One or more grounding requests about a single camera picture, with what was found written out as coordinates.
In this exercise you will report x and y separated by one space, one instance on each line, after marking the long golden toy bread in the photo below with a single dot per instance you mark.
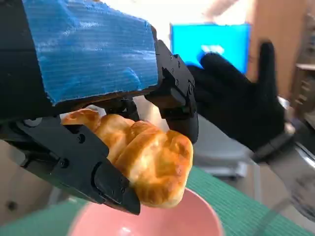
152 162

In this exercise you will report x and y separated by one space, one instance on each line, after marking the green cutting mat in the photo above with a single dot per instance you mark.
233 201

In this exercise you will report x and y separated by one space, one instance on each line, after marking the pink bowl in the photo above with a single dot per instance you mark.
172 221

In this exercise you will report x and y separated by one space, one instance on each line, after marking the blue-screen monitor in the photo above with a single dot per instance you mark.
187 39

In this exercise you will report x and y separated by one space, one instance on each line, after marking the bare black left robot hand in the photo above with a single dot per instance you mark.
86 54

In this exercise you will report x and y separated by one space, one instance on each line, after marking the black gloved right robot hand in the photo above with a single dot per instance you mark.
236 105

